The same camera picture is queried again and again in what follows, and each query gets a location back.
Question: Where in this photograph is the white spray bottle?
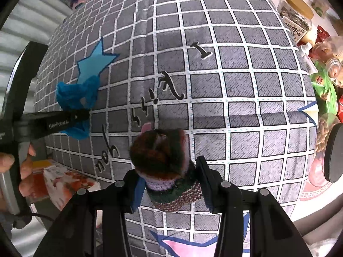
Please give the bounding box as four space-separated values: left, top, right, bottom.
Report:
300 43 318 74

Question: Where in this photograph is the turquoise fuzzy sock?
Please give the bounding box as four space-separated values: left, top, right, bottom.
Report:
56 75 100 140

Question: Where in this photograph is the black round disc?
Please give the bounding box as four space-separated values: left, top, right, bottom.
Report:
323 123 343 184

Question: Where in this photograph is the black cable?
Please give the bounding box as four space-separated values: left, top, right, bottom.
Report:
16 211 58 223

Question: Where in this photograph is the bag of peanuts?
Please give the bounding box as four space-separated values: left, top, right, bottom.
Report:
315 107 335 153

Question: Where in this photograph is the pile of assorted snacks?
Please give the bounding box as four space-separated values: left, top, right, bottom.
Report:
308 0 343 118

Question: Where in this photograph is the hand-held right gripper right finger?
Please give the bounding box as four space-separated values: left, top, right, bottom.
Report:
195 156 313 257

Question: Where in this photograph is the person's left hand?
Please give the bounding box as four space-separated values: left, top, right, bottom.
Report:
0 144 36 198

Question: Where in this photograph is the grey checked star blanket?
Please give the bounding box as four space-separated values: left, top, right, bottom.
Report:
33 0 320 257

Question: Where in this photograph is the pink cardboard box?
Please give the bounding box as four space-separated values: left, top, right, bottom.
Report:
28 159 58 201

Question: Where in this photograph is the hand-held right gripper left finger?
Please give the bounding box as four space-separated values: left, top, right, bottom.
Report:
33 170 146 257

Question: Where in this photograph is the striped knitted sock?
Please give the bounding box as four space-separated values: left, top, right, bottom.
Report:
129 128 205 212

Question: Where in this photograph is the jar with cork lid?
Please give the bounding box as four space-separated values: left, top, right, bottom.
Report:
277 0 314 43

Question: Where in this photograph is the white orange printed box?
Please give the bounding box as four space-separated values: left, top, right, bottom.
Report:
43 164 102 211

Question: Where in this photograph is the clear plastic jar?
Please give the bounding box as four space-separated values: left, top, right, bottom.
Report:
325 56 343 89

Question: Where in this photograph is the green snack packet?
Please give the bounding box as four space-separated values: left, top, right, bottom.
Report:
311 61 338 113

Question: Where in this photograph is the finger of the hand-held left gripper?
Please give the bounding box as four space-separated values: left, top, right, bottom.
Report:
24 108 91 141

